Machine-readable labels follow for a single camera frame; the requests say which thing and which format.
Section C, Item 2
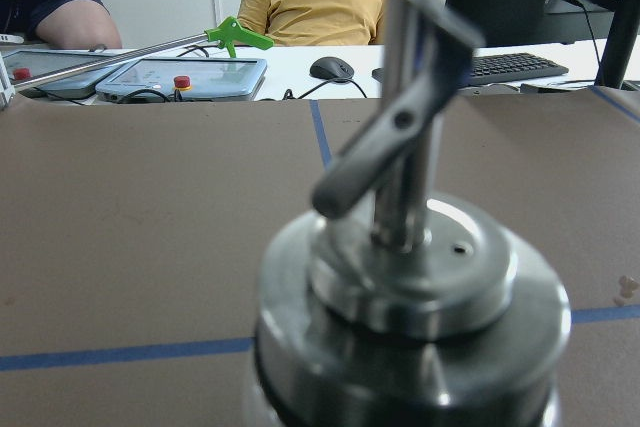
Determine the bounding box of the black keyboard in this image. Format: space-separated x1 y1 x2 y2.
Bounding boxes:
371 51 570 88

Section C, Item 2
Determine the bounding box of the glass sauce bottle metal pourer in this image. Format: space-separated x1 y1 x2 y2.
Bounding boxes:
243 0 571 426

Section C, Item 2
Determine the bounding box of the black computer mouse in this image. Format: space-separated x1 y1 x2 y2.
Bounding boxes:
309 56 354 83

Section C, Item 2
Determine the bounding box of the blue teach pendant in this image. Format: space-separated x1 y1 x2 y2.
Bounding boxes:
2 49 119 100
95 57 267 103

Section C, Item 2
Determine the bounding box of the green handled reacher grabber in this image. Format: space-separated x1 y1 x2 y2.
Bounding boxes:
10 17 274 92

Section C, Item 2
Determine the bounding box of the person in dark shorts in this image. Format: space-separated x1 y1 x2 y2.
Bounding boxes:
1 0 122 50

